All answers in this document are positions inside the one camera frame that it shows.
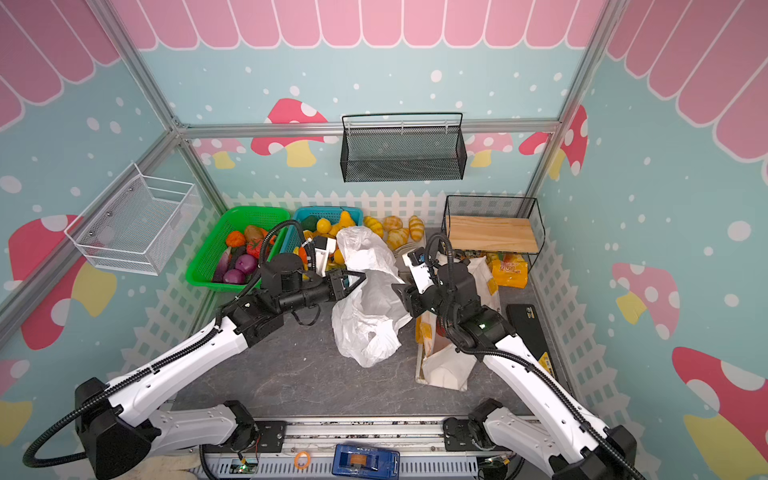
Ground bread roll left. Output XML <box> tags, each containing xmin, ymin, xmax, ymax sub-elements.
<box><xmin>363</xmin><ymin>216</ymin><xmax>384</xmax><ymax>238</ymax></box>

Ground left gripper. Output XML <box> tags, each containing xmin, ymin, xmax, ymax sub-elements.
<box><xmin>279</xmin><ymin>269</ymin><xmax>367</xmax><ymax>314</ymax></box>

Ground yellow snack package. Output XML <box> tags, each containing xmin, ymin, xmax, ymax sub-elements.
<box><xmin>490</xmin><ymin>253</ymin><xmax>529</xmax><ymax>289</ymax></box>

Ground blue device on rail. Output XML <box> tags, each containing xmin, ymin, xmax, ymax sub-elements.
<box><xmin>332</xmin><ymin>444</ymin><xmax>401</xmax><ymax>480</ymax></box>

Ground teal plastic basket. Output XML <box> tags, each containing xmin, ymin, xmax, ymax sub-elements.
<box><xmin>281</xmin><ymin>206</ymin><xmax>364</xmax><ymax>253</ymax></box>

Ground green plastic basket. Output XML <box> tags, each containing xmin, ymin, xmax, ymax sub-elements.
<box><xmin>186</xmin><ymin>206</ymin><xmax>291</xmax><ymax>293</ymax></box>

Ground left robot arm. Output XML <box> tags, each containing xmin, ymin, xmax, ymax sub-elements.
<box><xmin>22</xmin><ymin>220</ymin><xmax>366</xmax><ymax>479</ymax></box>

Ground white tote bag yellow handles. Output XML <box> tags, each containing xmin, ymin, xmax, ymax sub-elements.
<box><xmin>415</xmin><ymin>257</ymin><xmax>501</xmax><ymax>392</ymax></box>

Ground orange bell pepper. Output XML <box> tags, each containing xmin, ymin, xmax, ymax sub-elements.
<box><xmin>225</xmin><ymin>231</ymin><xmax>247</xmax><ymax>249</ymax></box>

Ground purple eggplant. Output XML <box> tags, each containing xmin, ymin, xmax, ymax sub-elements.
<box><xmin>212</xmin><ymin>247</ymin><xmax>231</xmax><ymax>283</ymax></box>

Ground black flat box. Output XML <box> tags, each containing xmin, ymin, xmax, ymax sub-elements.
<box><xmin>505</xmin><ymin>304</ymin><xmax>555</xmax><ymax>377</ymax></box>

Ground yellow pear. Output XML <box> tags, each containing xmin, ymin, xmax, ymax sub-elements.
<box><xmin>338</xmin><ymin>210</ymin><xmax>356</xmax><ymax>229</ymax></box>

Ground black mesh wall basket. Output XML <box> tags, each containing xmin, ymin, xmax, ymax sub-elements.
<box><xmin>340</xmin><ymin>112</ymin><xmax>468</xmax><ymax>183</ymax></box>

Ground bread roll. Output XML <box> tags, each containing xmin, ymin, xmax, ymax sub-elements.
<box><xmin>363</xmin><ymin>216</ymin><xmax>384</xmax><ymax>238</ymax></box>
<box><xmin>408</xmin><ymin>215</ymin><xmax>425</xmax><ymax>242</ymax></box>

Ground croissant bread centre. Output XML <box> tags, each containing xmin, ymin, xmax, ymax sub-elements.
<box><xmin>386</xmin><ymin>228</ymin><xmax>410</xmax><ymax>251</ymax></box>

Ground white plastic grocery bag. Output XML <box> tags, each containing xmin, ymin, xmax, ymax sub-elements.
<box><xmin>331</xmin><ymin>226</ymin><xmax>412</xmax><ymax>368</ymax></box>

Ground bread roll right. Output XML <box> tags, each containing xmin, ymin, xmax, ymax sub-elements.
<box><xmin>408</xmin><ymin>215</ymin><xmax>425</xmax><ymax>242</ymax></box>

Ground black wire shelf wooden board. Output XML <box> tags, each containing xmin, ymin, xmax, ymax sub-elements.
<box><xmin>441</xmin><ymin>194</ymin><xmax>547</xmax><ymax>257</ymax></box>

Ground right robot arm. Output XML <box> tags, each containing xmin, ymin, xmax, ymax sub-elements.
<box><xmin>392</xmin><ymin>233</ymin><xmax>643</xmax><ymax>479</ymax></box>

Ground white wire wall basket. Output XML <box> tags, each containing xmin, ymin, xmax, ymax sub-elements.
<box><xmin>64</xmin><ymin>164</ymin><xmax>203</xmax><ymax>276</ymax></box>

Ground purple onion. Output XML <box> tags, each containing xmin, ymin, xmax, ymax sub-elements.
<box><xmin>235</xmin><ymin>254</ymin><xmax>258</xmax><ymax>276</ymax></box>

